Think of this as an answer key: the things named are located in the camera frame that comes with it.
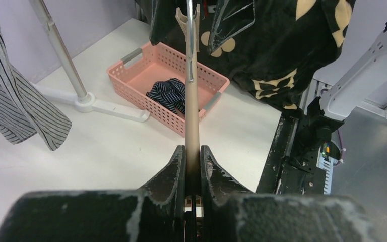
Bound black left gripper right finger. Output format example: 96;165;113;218
200;146;384;241

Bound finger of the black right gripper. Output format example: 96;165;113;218
208;0;256;53

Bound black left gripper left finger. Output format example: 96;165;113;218
0;146;186;241

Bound dark striped underwear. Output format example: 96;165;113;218
146;78;186;115

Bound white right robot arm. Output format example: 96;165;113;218
208;1;387;157

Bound grey striped underwear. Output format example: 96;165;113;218
0;29;72;151

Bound black floral blanket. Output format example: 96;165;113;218
149;0;357;111

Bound pink plastic basket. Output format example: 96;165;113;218
107;43;230;137

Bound silver clothes rack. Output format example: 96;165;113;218
30;0;150;123

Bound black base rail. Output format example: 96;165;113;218
256;97;344;195

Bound white cable duct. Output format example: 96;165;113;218
317;143;334;194

